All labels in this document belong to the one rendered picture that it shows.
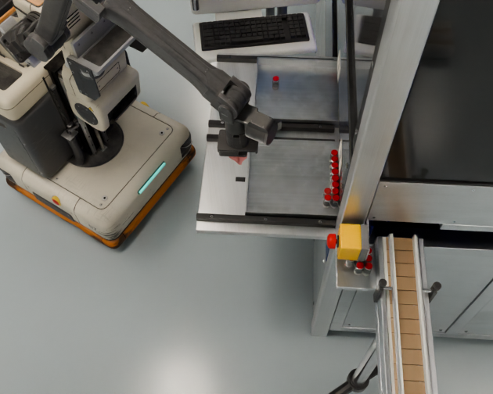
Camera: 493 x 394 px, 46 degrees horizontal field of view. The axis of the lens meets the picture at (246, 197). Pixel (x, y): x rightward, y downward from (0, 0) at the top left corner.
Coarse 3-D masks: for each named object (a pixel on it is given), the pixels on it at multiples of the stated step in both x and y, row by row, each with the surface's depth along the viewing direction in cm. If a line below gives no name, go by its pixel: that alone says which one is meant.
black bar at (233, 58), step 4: (220, 56) 197; (224, 56) 197; (228, 56) 197; (232, 56) 197; (236, 56) 197; (240, 56) 197; (244, 56) 197; (248, 56) 197; (252, 56) 197; (256, 56) 197; (260, 56) 197; (264, 56) 197; (268, 56) 197; (272, 56) 197; (276, 56) 197; (220, 60) 198; (224, 60) 198; (228, 60) 198; (232, 60) 198; (236, 60) 198; (240, 60) 198; (244, 60) 197; (248, 60) 197; (252, 60) 197; (256, 60) 197
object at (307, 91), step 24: (264, 72) 196; (288, 72) 196; (312, 72) 195; (336, 72) 195; (264, 96) 190; (288, 96) 190; (312, 96) 190; (336, 96) 190; (288, 120) 182; (312, 120) 181; (336, 120) 181
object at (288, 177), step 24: (288, 144) 179; (312, 144) 178; (336, 144) 177; (264, 168) 176; (288, 168) 176; (312, 168) 176; (264, 192) 172; (288, 192) 171; (312, 192) 171; (264, 216) 166; (288, 216) 165; (312, 216) 164; (336, 216) 164
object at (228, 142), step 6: (222, 132) 147; (228, 132) 140; (222, 138) 146; (228, 138) 142; (234, 138) 140; (240, 138) 140; (246, 138) 142; (222, 144) 145; (228, 144) 145; (234, 144) 142; (240, 144) 142; (246, 144) 144; (252, 144) 144; (222, 150) 144; (228, 150) 144; (234, 150) 144; (240, 150) 144; (246, 150) 143; (252, 150) 143
